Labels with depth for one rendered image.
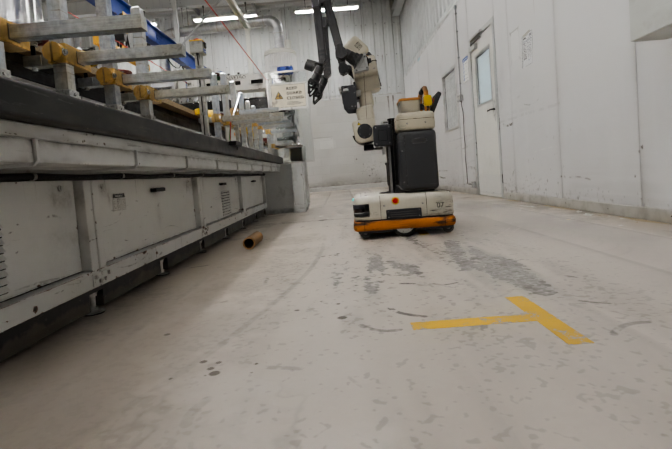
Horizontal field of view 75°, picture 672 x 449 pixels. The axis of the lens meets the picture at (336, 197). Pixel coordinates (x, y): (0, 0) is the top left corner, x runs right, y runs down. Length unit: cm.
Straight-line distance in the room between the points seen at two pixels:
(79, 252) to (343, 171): 1031
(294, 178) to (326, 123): 647
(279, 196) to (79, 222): 405
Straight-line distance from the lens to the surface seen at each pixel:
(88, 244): 182
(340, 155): 1180
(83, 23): 115
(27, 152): 125
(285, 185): 564
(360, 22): 1246
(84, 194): 181
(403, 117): 296
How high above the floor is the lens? 45
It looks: 3 degrees down
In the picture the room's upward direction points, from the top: 5 degrees counter-clockwise
